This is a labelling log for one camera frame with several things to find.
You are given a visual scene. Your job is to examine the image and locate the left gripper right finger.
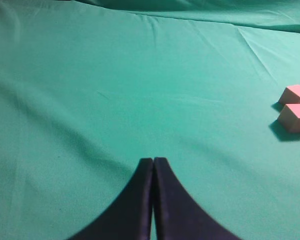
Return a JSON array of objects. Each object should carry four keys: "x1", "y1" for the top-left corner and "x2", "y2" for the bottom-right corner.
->
[{"x1": 152, "y1": 157, "x2": 239, "y2": 240}]

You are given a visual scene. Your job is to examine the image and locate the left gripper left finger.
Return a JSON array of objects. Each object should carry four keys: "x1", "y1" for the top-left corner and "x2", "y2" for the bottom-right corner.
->
[{"x1": 70, "y1": 158, "x2": 153, "y2": 240}]

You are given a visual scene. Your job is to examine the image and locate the pink cube column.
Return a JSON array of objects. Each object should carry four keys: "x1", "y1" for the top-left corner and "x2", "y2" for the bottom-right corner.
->
[
  {"x1": 278, "y1": 84, "x2": 300, "y2": 105},
  {"x1": 277, "y1": 103, "x2": 300, "y2": 133}
]

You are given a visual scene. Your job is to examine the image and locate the green cloth backdrop and cover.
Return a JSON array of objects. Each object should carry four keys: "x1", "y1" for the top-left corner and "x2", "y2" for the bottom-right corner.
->
[{"x1": 0, "y1": 0, "x2": 300, "y2": 240}]

